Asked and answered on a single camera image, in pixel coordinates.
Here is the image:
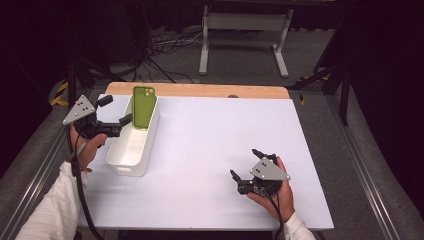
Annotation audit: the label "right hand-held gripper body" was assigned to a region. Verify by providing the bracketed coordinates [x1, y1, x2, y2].
[237, 153, 291, 197]

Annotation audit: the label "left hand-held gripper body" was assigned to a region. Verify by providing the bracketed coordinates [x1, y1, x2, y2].
[62, 94, 123, 140]

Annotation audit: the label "green phone case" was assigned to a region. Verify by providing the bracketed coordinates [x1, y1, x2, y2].
[132, 85, 157, 130]

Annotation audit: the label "white plastic storage box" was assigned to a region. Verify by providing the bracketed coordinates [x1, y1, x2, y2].
[105, 94, 161, 178]

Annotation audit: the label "person's right hand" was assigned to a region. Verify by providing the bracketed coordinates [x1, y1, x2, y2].
[246, 155, 296, 223]

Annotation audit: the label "person's left hand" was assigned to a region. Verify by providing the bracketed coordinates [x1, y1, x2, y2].
[68, 126, 109, 172]

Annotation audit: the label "yellow black striped tape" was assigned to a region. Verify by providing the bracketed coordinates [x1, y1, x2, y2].
[49, 81, 70, 108]

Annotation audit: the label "black tripod stand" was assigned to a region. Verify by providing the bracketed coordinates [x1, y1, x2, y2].
[286, 18, 355, 127]
[65, 54, 128, 108]

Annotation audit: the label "white metal stand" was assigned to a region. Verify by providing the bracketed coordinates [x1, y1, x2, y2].
[198, 4, 295, 79]

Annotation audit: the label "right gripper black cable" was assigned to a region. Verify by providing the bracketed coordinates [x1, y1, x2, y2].
[261, 188, 285, 240]

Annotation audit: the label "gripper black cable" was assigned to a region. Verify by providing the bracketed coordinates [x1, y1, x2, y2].
[65, 124, 105, 240]
[261, 188, 285, 240]

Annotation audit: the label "black floor cables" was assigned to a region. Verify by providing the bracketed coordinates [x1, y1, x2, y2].
[109, 25, 205, 84]

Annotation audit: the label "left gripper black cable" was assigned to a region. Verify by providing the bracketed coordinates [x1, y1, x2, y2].
[65, 124, 105, 240]

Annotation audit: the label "aluminium floor rail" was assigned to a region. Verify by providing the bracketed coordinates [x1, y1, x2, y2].
[0, 124, 69, 240]
[328, 94, 402, 240]

